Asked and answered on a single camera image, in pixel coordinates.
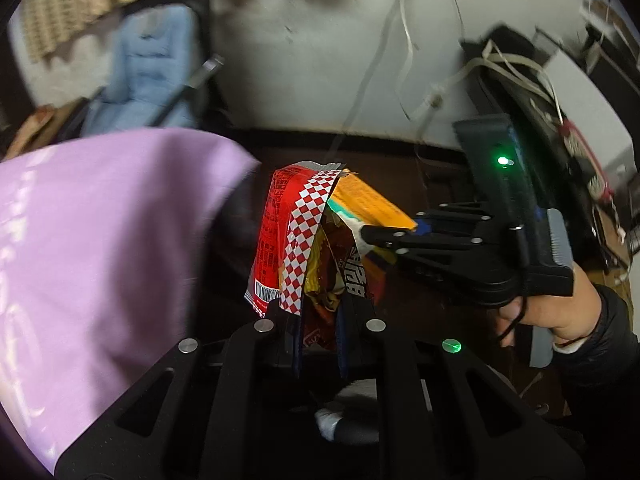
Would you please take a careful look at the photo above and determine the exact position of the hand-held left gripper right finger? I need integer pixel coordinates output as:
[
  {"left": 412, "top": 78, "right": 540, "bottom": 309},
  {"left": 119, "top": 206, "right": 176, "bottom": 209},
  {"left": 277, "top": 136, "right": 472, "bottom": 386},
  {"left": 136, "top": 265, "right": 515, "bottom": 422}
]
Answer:
[{"left": 334, "top": 290, "right": 587, "bottom": 480}]

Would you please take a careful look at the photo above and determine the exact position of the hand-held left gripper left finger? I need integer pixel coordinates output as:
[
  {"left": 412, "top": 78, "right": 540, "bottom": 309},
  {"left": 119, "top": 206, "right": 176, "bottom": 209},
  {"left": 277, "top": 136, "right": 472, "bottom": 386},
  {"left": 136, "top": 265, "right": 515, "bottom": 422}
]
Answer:
[{"left": 54, "top": 304, "right": 321, "bottom": 480}]

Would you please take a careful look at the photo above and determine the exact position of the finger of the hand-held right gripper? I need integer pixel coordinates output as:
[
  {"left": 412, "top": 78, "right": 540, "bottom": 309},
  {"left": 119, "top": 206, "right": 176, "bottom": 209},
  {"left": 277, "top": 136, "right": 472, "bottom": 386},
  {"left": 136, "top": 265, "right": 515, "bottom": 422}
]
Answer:
[
  {"left": 359, "top": 226, "right": 497, "bottom": 292},
  {"left": 415, "top": 202, "right": 502, "bottom": 237}
]

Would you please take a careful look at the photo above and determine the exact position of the brown snack wrapper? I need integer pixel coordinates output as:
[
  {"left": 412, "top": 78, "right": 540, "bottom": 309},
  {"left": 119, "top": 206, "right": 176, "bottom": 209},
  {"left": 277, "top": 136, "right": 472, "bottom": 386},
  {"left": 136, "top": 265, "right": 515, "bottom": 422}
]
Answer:
[{"left": 300, "top": 210, "right": 399, "bottom": 352}]

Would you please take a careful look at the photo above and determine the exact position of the orange carton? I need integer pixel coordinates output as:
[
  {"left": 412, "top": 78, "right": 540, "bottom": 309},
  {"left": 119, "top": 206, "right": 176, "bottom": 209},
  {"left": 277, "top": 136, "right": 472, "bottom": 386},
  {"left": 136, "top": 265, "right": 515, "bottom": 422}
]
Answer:
[{"left": 325, "top": 170, "right": 419, "bottom": 234}]

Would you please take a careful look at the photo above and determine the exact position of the red checkered snack wrapper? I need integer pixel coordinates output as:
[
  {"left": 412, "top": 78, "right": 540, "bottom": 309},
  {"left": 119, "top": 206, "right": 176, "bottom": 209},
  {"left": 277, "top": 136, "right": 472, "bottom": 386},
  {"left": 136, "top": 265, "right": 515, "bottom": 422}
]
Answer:
[{"left": 244, "top": 160, "right": 347, "bottom": 319}]

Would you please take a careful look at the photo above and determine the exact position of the person's right forearm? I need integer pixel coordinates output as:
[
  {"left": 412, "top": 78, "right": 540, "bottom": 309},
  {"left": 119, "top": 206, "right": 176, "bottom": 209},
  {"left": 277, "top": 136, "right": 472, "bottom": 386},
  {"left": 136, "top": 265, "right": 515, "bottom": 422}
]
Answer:
[{"left": 552, "top": 282, "right": 640, "bottom": 413}]

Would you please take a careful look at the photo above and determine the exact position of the person's right hand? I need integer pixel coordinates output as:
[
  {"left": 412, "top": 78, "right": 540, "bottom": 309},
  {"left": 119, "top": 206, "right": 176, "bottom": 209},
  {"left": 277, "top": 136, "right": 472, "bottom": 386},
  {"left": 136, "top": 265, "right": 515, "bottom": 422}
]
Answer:
[{"left": 496, "top": 264, "right": 602, "bottom": 347}]

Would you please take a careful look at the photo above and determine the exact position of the grey white cloth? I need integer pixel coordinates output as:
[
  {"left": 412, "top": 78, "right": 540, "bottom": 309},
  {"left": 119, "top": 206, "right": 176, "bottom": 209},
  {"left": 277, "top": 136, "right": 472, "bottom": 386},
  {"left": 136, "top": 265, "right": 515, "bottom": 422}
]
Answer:
[{"left": 314, "top": 377, "right": 382, "bottom": 445}]

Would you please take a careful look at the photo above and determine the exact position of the black flat device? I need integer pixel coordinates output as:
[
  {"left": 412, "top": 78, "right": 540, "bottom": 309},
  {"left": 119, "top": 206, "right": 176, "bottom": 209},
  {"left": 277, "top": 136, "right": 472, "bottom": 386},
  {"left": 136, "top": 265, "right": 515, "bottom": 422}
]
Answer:
[{"left": 460, "top": 25, "right": 617, "bottom": 272}]

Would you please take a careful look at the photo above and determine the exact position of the purple printed tablecloth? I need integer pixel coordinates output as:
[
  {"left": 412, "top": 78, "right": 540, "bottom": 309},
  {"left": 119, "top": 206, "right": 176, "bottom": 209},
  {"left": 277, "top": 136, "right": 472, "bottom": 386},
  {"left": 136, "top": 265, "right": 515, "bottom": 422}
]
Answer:
[{"left": 0, "top": 127, "right": 262, "bottom": 475}]

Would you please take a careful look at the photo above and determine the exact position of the blue cushioned chair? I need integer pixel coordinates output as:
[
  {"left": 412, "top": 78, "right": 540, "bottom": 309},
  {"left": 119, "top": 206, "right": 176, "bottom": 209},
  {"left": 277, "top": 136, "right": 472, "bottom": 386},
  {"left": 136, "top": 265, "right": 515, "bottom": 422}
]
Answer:
[{"left": 65, "top": 0, "right": 227, "bottom": 137}]

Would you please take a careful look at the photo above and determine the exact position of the bundle of white cords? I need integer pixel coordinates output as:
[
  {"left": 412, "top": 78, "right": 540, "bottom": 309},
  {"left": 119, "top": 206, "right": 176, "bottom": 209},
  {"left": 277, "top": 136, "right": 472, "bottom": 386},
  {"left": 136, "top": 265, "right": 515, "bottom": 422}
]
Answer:
[{"left": 415, "top": 40, "right": 567, "bottom": 127}]

